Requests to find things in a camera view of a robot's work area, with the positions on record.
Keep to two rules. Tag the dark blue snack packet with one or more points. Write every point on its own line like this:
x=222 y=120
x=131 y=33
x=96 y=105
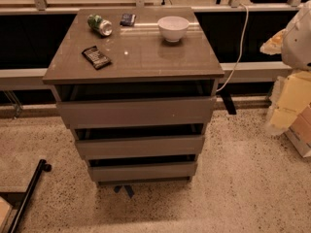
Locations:
x=127 y=19

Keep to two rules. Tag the metal railing frame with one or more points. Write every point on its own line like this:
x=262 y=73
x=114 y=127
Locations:
x=155 y=2

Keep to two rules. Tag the grey drawer cabinet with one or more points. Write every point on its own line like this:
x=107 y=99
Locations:
x=143 y=66

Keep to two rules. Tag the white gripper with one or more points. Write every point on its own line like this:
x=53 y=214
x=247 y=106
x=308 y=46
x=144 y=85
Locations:
x=297 y=46

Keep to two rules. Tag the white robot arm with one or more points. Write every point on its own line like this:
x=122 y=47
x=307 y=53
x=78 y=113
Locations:
x=296 y=52

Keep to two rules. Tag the grey bottom drawer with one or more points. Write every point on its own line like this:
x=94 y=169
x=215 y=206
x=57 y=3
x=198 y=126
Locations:
x=142 y=172

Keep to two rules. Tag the grey top drawer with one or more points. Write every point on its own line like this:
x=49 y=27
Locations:
x=125 y=113

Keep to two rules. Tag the cardboard box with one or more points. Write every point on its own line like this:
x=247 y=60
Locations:
x=300 y=133

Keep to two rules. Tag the white ceramic bowl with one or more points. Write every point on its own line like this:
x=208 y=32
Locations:
x=173 y=29

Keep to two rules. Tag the black metal leg with caster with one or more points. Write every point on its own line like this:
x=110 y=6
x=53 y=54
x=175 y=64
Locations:
x=43 y=166

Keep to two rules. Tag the black snack packet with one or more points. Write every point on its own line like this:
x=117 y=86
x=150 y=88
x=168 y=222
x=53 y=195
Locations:
x=96 y=57

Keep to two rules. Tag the green soda can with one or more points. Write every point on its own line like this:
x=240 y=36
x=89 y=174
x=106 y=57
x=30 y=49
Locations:
x=100 y=25

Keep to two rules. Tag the grey drawer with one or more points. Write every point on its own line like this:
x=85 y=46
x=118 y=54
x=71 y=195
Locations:
x=140 y=147
x=142 y=172
x=125 y=113

